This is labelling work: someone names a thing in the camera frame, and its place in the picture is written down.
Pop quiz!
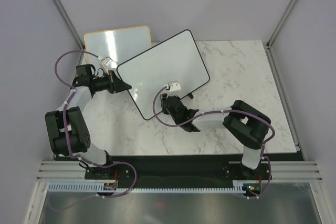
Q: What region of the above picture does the aluminium frame left post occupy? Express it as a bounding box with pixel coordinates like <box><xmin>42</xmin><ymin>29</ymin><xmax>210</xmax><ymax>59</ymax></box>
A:
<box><xmin>36</xmin><ymin>0</ymin><xmax>87</xmax><ymax>51</ymax></box>

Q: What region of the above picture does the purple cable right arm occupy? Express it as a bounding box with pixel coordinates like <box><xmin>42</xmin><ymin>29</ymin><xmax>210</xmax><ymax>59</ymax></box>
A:
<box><xmin>152</xmin><ymin>84</ymin><xmax>276</xmax><ymax>161</ymax></box>

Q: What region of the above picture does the aluminium frame right post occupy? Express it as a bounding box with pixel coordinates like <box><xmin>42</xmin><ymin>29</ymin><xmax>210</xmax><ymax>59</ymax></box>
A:
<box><xmin>265</xmin><ymin>0</ymin><xmax>314</xmax><ymax>50</ymax></box>

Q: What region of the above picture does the white slotted cable duct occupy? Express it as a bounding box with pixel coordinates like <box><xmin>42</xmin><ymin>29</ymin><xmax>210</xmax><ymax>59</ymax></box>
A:
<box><xmin>47</xmin><ymin>182</ymin><xmax>246</xmax><ymax>194</ymax></box>

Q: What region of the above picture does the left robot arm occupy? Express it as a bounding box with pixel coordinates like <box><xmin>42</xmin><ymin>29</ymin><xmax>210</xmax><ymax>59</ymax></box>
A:
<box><xmin>45</xmin><ymin>65</ymin><xmax>131</xmax><ymax>179</ymax></box>

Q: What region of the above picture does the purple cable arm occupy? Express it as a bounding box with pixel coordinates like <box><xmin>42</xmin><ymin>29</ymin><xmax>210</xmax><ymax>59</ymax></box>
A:
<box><xmin>54</xmin><ymin>50</ymin><xmax>104</xmax><ymax>91</ymax></box>
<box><xmin>152</xmin><ymin>84</ymin><xmax>276</xmax><ymax>161</ymax></box>

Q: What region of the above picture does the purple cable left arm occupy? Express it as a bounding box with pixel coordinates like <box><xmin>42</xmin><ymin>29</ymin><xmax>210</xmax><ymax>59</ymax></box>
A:
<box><xmin>54</xmin><ymin>50</ymin><xmax>104</xmax><ymax>91</ymax></box>

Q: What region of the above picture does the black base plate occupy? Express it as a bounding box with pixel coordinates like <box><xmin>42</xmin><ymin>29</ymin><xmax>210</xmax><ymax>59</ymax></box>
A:
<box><xmin>81</xmin><ymin>155</ymin><xmax>270</xmax><ymax>188</ymax></box>

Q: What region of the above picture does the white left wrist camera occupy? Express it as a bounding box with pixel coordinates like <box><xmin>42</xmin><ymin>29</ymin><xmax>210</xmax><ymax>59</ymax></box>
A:
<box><xmin>100</xmin><ymin>57</ymin><xmax>114</xmax><ymax>72</ymax></box>

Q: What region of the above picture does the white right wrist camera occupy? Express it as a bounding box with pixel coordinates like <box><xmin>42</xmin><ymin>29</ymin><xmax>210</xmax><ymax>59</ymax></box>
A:
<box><xmin>168</xmin><ymin>81</ymin><xmax>182</xmax><ymax>95</ymax></box>

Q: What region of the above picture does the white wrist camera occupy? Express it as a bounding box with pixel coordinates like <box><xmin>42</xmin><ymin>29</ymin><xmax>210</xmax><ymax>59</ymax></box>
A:
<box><xmin>168</xmin><ymin>81</ymin><xmax>182</xmax><ymax>95</ymax></box>
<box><xmin>100</xmin><ymin>57</ymin><xmax>114</xmax><ymax>72</ymax></box>

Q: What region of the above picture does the black-framed whiteboard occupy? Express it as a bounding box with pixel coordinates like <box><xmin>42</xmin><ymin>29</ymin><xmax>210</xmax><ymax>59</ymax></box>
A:
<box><xmin>117</xmin><ymin>29</ymin><xmax>210</xmax><ymax>121</ymax></box>

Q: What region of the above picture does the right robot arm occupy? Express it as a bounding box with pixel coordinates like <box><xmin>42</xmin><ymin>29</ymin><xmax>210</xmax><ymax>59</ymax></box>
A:
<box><xmin>160</xmin><ymin>93</ymin><xmax>275</xmax><ymax>179</ymax></box>

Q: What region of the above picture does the yellow-framed whiteboard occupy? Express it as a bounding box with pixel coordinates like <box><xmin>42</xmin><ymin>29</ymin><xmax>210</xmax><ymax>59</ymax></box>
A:
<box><xmin>84</xmin><ymin>25</ymin><xmax>152</xmax><ymax>70</ymax></box>

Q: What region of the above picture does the aluminium rail front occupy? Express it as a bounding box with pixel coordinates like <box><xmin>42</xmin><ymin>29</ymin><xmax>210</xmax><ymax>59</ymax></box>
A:
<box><xmin>36</xmin><ymin>161</ymin><xmax>322</xmax><ymax>183</ymax></box>

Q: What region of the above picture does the aluminium frame post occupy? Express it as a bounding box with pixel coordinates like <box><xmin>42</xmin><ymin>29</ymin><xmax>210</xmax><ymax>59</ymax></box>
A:
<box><xmin>36</xmin><ymin>0</ymin><xmax>87</xmax><ymax>51</ymax></box>
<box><xmin>265</xmin><ymin>0</ymin><xmax>314</xmax><ymax>50</ymax></box>

